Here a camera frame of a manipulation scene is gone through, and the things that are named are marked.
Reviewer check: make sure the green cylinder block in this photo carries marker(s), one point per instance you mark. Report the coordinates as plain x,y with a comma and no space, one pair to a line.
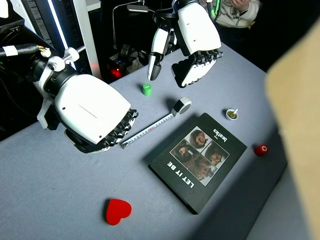
147,90

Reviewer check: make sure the red cylinder block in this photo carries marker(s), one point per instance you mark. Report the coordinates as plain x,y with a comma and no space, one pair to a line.
261,150

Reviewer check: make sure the white equipment rack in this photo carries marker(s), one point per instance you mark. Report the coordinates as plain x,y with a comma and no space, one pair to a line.
85,30

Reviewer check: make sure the black hardcover Beatles book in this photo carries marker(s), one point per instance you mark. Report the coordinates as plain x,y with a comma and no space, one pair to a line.
175,175

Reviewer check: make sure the black power adapter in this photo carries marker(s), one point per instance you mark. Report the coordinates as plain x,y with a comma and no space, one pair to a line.
137,8

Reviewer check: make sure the beige wooden board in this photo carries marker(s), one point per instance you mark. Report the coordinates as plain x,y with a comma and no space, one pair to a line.
297,112

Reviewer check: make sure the person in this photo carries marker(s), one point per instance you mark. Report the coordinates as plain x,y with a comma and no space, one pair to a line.
237,15

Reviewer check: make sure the red heart block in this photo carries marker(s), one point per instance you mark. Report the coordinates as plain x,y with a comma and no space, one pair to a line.
117,211

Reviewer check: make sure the small bowl with spoon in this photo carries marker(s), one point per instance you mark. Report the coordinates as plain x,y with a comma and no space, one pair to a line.
232,115

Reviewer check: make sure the grey tablecloth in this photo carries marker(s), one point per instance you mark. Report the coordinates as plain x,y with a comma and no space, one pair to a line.
62,180

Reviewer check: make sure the grey black tape measure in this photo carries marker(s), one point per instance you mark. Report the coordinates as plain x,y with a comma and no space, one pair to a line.
181,106

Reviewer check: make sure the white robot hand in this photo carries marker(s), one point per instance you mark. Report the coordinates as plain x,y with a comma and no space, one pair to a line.
197,30
92,110

